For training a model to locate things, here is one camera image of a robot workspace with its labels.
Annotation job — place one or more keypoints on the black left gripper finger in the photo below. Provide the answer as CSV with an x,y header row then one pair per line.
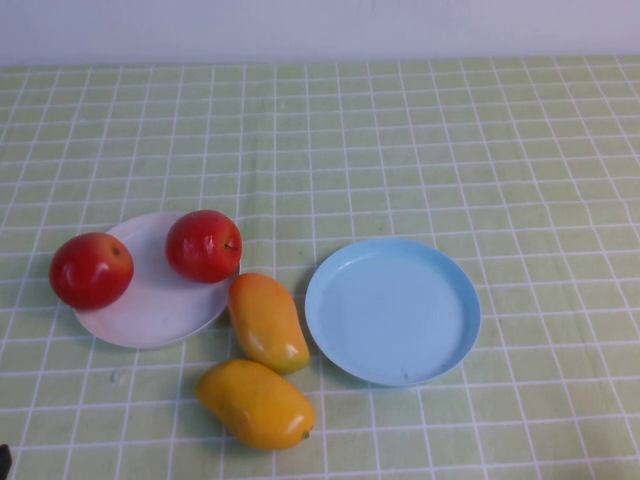
x,y
4,459

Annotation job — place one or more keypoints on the red apple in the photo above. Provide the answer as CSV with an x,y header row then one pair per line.
x,y
204,246
91,270

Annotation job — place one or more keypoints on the yellow mango with dark stem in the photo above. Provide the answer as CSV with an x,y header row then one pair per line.
x,y
255,404

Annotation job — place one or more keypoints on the orange-yellow mango with green tip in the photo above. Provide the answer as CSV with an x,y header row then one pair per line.
x,y
267,325

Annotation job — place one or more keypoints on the white round plate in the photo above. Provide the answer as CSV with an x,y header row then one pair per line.
x,y
160,315

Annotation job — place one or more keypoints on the light blue round plate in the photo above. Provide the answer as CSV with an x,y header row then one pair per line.
x,y
395,315

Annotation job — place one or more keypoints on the green checked tablecloth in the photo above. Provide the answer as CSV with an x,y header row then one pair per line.
x,y
450,150

